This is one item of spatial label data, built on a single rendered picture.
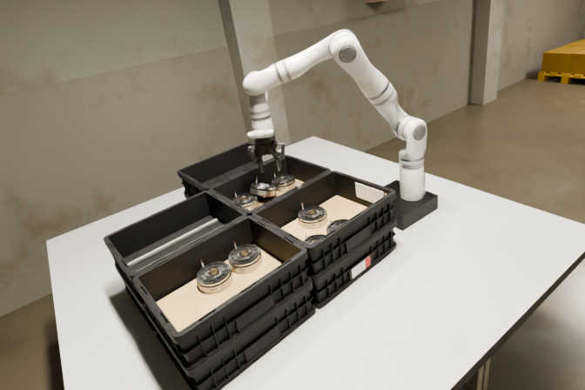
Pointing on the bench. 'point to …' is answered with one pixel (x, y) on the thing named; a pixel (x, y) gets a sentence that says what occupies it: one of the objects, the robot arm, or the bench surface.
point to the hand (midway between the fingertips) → (270, 167)
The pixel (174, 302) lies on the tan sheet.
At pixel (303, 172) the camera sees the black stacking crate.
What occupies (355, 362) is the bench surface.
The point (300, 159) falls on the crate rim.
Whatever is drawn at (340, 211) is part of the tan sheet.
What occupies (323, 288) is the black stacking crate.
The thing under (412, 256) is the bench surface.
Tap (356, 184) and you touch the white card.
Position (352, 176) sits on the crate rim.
